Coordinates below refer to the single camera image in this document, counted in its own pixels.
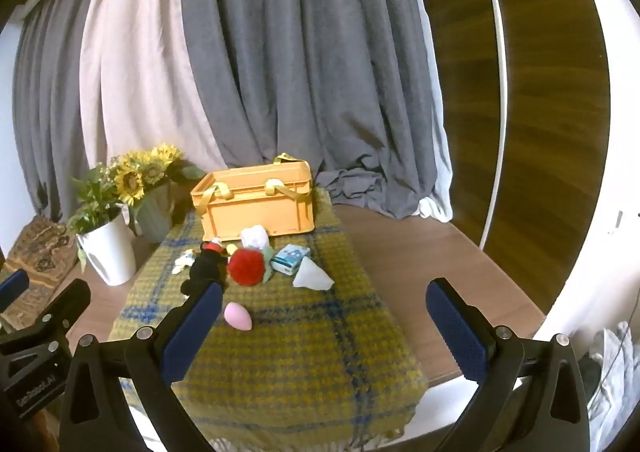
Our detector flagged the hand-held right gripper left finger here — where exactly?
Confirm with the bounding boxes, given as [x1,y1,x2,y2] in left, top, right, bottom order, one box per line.
[59,281,223,452]

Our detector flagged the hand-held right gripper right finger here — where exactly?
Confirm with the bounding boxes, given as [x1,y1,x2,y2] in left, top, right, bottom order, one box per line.
[425,277,591,452]

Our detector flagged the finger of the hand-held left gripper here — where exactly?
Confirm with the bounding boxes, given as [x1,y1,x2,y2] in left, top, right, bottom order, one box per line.
[0,278,92,364]
[0,268,30,313]

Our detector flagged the pink egg-shaped sponge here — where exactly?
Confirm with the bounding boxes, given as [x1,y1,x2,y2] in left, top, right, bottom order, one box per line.
[223,302,254,331]

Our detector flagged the black plush toy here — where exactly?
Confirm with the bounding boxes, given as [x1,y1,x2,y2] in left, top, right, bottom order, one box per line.
[180,238,237,297]

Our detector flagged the red plush flower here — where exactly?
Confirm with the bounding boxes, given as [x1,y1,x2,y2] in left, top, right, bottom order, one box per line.
[226,244,277,287]

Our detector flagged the white plush toy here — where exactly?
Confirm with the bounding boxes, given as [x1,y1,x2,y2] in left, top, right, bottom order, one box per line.
[240,226,272,251]

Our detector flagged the blue cartoon tissue pack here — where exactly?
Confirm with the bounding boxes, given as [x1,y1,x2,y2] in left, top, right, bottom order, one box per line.
[270,243,311,277]

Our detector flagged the white translucent cloth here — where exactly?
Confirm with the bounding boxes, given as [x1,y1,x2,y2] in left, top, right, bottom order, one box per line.
[292,257,335,291]

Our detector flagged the orange plastic crate yellow handles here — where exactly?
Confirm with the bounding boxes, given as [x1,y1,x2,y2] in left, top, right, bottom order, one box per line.
[190,152,317,243]

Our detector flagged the brown patterned cushion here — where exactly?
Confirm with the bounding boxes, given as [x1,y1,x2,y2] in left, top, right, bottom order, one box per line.
[0,216,83,328]

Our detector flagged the green plant in white pot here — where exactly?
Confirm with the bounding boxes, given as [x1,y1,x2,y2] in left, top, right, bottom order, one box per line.
[66,163,137,286]

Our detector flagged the yellow plaid blanket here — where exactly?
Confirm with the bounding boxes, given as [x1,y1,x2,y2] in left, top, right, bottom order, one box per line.
[107,189,431,450]

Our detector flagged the white sheer curtain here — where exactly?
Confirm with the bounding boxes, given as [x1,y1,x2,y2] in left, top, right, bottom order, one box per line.
[412,0,455,224]

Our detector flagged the sunflower bouquet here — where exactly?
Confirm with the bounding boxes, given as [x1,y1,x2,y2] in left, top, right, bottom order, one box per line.
[111,144,206,207]

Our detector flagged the white crumpled clothing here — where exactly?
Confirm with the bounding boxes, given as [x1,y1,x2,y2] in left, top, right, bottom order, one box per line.
[582,319,640,452]

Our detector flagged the narrow grey curtain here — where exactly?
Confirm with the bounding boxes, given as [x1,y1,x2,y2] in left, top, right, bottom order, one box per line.
[11,0,121,225]

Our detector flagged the white curved pole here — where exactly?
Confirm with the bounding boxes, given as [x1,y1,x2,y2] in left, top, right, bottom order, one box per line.
[470,0,511,253]

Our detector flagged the pale pink curtain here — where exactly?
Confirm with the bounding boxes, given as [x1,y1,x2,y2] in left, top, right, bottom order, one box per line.
[80,0,231,178]

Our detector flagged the wide grey curtain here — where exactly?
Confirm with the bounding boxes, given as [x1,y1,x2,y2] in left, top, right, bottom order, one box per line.
[180,0,453,220]

